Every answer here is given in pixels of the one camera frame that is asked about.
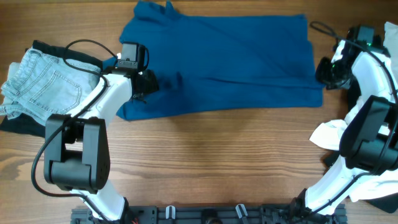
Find blue t-shirt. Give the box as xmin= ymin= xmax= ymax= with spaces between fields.
xmin=117 ymin=1 xmax=323 ymax=120

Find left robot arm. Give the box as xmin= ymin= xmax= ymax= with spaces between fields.
xmin=31 ymin=42 xmax=159 ymax=223

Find white garment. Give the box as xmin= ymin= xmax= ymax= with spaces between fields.
xmin=308 ymin=21 xmax=398 ymax=203

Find folded light blue jeans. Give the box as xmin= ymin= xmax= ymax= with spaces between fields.
xmin=1 ymin=47 xmax=100 ymax=125

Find folded black garment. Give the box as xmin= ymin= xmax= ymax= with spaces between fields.
xmin=1 ymin=40 xmax=103 ymax=137

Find black garment with logo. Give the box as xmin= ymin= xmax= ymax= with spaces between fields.
xmin=322 ymin=82 xmax=397 ymax=213

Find right black cable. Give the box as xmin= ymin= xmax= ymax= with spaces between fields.
xmin=310 ymin=20 xmax=398 ymax=100

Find black cable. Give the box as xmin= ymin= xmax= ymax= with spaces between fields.
xmin=30 ymin=39 xmax=119 ymax=223
xmin=310 ymin=20 xmax=398 ymax=100

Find left black cable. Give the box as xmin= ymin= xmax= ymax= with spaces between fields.
xmin=30 ymin=39 xmax=119 ymax=223

